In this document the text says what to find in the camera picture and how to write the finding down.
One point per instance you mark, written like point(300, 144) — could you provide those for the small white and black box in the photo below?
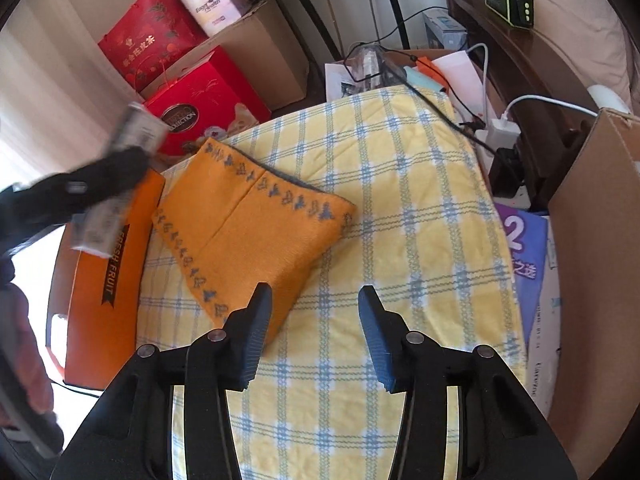
point(140, 130)

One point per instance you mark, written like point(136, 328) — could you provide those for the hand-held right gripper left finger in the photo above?
point(257, 340)

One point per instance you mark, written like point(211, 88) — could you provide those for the white round object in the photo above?
point(607, 97)

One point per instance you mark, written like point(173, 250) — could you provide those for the cardboard box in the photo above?
point(600, 260)

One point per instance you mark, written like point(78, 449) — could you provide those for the green handheld device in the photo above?
point(510, 0)

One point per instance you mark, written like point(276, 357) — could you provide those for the white charger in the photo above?
point(500, 135)

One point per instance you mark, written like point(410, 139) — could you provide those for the black power adapter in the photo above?
point(505, 175)

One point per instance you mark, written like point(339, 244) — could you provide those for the blue and white carton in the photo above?
point(445, 30)

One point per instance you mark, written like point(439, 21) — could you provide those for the beige sofa cushion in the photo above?
point(575, 20)

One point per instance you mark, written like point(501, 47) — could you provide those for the white appliance box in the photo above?
point(542, 350)

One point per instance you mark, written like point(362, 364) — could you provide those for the red gift bag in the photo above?
point(150, 30)

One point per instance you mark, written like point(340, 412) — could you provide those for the yellow checkered tablecloth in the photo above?
point(400, 210)

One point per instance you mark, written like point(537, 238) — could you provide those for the white paper box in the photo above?
point(340, 82)

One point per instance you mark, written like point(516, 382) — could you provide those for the white envelope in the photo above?
point(457, 70)

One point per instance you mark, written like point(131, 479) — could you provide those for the person's left hand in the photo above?
point(25, 340)

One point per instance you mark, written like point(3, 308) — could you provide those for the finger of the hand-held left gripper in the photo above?
point(105, 175)

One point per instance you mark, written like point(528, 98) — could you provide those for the orange fruit box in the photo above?
point(100, 320)

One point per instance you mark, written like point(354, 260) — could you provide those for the white curtain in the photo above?
point(50, 60)

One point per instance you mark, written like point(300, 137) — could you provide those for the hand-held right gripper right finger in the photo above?
point(377, 350)

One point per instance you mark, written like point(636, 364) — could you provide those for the purple box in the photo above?
point(525, 240)

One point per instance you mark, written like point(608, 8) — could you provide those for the clear plastic item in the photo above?
point(370, 65)

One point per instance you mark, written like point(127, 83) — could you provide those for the small orange item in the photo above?
point(426, 66)

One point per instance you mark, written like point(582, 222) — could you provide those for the pink tissue pack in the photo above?
point(215, 2)

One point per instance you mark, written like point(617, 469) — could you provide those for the red chocolate box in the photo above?
point(210, 95)

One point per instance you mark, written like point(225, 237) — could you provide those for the dark wooden sofa frame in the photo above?
point(500, 60)

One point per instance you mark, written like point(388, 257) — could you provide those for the brown cardboard carton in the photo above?
point(270, 55)

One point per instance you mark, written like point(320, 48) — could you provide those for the orange knitted scarf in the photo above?
point(250, 225)

